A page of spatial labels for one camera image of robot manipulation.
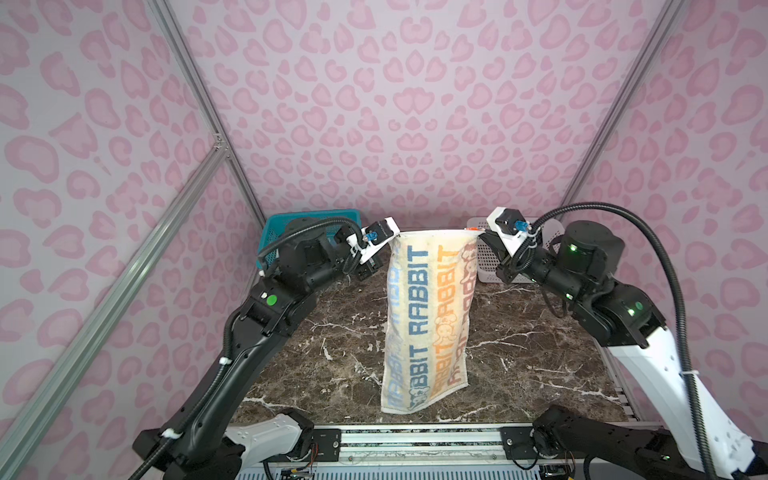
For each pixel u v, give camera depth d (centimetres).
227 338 40
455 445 75
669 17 69
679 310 39
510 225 44
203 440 37
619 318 38
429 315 62
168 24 70
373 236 44
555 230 110
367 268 51
